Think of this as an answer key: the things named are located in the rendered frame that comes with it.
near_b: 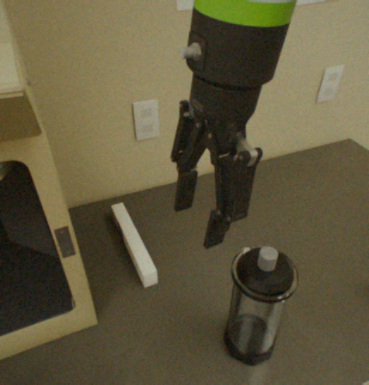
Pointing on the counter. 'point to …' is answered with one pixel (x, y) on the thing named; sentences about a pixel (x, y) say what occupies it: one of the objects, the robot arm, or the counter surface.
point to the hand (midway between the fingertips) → (199, 212)
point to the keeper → (64, 241)
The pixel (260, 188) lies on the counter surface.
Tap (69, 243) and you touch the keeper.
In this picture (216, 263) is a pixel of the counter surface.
